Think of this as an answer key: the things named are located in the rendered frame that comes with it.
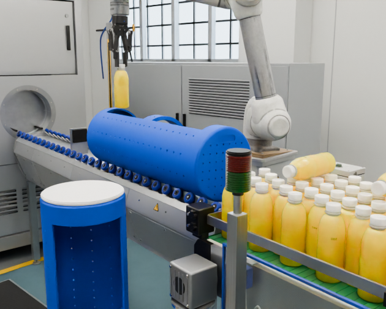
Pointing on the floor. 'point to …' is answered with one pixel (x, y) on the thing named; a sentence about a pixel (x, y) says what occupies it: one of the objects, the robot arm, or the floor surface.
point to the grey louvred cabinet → (228, 96)
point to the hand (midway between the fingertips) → (121, 59)
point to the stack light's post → (236, 260)
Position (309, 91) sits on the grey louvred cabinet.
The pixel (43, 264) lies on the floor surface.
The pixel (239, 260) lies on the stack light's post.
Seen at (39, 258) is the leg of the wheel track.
